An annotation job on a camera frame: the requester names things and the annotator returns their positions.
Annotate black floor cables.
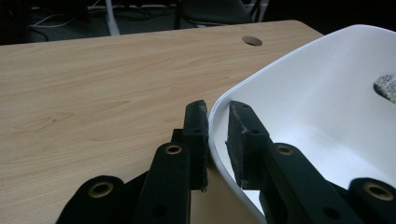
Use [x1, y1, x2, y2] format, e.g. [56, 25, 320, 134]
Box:
[28, 25, 50, 43]

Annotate white metal stand frame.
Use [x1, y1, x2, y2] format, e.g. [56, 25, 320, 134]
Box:
[104, 0, 121, 36]

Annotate gray knitted cloth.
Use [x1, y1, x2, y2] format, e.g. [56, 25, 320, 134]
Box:
[373, 74, 396, 105]

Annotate white floor cable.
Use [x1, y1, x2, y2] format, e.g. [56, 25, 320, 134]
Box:
[30, 13, 78, 30]

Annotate black folding chair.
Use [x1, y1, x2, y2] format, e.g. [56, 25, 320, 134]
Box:
[178, 0, 269, 26]

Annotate white plastic storage bin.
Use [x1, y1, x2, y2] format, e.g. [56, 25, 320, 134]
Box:
[207, 23, 396, 224]

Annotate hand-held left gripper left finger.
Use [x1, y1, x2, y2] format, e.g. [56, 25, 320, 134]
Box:
[170, 100, 210, 192]

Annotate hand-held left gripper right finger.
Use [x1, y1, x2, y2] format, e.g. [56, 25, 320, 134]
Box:
[224, 100, 272, 190]

